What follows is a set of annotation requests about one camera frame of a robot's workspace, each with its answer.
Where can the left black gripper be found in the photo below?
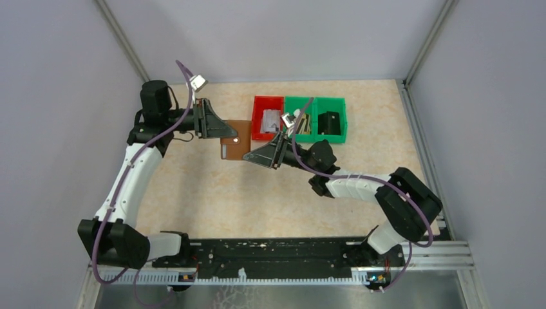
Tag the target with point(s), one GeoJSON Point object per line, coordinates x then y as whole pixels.
{"type": "Point", "coordinates": [216, 127]}

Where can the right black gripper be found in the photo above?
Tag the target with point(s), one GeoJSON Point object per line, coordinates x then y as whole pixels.
{"type": "Point", "coordinates": [271, 154]}

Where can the brown leather card holder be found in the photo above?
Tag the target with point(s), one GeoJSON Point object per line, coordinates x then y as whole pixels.
{"type": "Point", "coordinates": [234, 148]}

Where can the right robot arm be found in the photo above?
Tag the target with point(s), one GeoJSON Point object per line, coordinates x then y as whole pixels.
{"type": "Point", "coordinates": [409, 205]}

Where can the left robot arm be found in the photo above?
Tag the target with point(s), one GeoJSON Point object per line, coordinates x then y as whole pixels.
{"type": "Point", "coordinates": [110, 237]}

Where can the white cards in red bin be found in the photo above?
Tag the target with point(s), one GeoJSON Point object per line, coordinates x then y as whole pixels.
{"type": "Point", "coordinates": [271, 121]}

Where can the gold card in green bin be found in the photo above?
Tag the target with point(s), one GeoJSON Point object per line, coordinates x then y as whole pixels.
{"type": "Point", "coordinates": [305, 124]}

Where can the black card holder in bin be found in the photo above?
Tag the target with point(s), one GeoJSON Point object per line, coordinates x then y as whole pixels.
{"type": "Point", "coordinates": [329, 123]}

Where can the red plastic bin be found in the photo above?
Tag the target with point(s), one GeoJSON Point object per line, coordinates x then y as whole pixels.
{"type": "Point", "coordinates": [260, 104]}

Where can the middle green plastic bin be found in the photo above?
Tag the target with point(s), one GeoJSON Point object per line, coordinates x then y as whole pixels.
{"type": "Point", "coordinates": [293, 103]}

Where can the green plastic bin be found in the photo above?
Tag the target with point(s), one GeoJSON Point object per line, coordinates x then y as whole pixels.
{"type": "Point", "coordinates": [336, 104]}
{"type": "Point", "coordinates": [293, 103]}

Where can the right green plastic bin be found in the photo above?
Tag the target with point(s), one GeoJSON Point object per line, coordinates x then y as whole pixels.
{"type": "Point", "coordinates": [336, 104]}

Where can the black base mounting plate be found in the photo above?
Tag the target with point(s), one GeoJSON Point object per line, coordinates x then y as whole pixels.
{"type": "Point", "coordinates": [280, 258]}

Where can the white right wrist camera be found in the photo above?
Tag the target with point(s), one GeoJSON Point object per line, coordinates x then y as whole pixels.
{"type": "Point", "coordinates": [288, 120]}

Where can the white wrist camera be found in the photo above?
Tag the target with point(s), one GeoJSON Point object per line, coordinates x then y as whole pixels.
{"type": "Point", "coordinates": [198, 82]}
{"type": "Point", "coordinates": [288, 120]}

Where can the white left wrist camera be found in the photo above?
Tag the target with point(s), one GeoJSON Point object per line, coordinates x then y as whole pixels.
{"type": "Point", "coordinates": [198, 82]}

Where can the left aluminium corner post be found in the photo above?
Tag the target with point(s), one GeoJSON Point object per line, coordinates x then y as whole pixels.
{"type": "Point", "coordinates": [122, 39]}

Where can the aluminium corner post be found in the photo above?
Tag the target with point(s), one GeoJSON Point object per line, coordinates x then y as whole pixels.
{"type": "Point", "coordinates": [122, 39]}
{"type": "Point", "coordinates": [436, 29]}

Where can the right aluminium corner post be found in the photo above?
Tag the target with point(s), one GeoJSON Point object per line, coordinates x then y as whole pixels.
{"type": "Point", "coordinates": [436, 29]}

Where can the white slotted cable duct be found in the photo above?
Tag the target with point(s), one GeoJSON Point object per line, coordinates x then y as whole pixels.
{"type": "Point", "coordinates": [176, 278]}

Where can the aluminium front frame rail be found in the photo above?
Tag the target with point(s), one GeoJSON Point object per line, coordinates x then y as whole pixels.
{"type": "Point", "coordinates": [442, 254]}

